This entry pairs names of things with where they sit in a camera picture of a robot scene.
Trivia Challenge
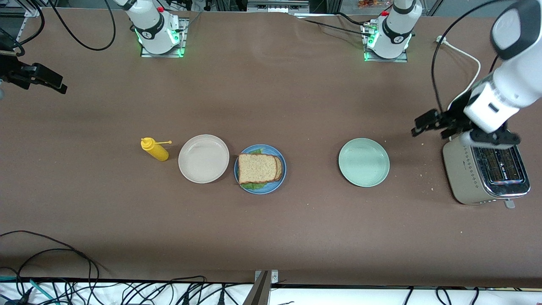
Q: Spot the yellow squeeze bottle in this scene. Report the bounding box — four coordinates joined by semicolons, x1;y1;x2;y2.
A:
141;137;173;162

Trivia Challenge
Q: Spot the green lettuce leaf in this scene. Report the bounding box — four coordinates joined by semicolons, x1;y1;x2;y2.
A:
241;147;268;190

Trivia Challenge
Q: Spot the mint green round plate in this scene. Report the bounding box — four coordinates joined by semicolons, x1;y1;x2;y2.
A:
338;138;390;188

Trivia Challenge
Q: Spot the beige round plate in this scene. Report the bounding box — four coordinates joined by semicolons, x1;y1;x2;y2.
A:
178;134;230;184

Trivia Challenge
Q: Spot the blue round plate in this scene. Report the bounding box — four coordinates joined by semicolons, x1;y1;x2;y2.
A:
234;144;287;195

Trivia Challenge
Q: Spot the beige chrome toaster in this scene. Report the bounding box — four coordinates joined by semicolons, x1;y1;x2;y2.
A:
442;133;531;210

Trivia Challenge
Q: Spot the brown table cover sheet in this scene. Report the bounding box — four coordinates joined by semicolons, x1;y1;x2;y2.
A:
0;8;542;288

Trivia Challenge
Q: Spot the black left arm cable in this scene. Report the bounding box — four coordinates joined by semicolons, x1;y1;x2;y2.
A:
431;0;515;114

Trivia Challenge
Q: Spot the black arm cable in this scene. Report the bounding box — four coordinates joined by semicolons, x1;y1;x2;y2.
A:
47;0;116;52
431;0;515;114

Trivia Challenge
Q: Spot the aluminium frame corner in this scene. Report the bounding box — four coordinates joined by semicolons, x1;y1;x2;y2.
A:
0;0;58;17

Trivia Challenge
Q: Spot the white toaster power cord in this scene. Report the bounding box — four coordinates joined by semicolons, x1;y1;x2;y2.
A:
436;36;481;102

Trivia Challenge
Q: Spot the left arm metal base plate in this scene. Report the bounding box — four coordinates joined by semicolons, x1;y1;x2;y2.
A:
361;23;409;63

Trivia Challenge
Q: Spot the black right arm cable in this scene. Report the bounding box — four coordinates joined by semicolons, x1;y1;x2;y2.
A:
47;0;116;52

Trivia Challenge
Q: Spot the black looped cable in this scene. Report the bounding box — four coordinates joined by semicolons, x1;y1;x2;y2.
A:
0;231;100;293

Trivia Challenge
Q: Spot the teal cable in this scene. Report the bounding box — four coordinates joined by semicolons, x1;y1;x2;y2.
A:
0;275;60;305

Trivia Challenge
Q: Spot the grey metal camera bracket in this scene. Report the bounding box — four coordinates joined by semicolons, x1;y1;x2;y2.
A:
243;270;279;305

